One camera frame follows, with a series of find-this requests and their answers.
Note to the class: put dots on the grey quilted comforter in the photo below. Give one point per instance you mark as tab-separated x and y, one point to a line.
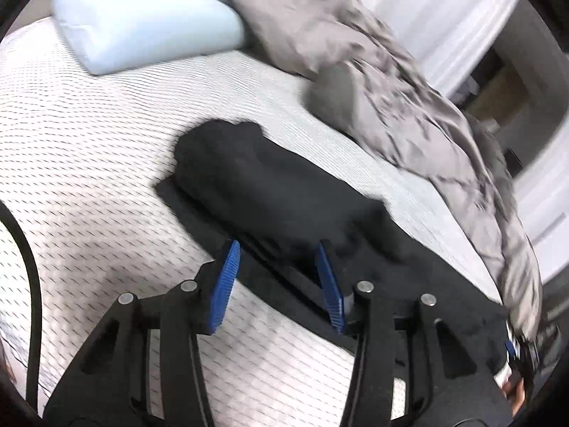
400	98

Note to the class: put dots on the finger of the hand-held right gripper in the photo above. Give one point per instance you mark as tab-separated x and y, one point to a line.
511	350

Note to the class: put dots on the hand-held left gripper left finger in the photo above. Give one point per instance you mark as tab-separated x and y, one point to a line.
224	284

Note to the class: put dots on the white honeycomb mattress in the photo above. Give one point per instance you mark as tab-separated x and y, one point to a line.
89	142

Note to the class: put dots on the black pants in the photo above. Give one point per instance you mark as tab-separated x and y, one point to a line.
266	187

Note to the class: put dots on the person's right hand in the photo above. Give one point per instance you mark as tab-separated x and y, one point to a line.
515	393

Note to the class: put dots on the brown wooden furniture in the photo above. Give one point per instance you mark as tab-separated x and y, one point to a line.
493	93

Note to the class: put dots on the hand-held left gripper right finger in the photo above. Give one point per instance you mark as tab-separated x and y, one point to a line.
329	284

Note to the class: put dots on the white curtain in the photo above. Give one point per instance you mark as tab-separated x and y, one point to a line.
444	18

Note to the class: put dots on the light blue pillow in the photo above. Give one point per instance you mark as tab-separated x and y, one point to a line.
146	18

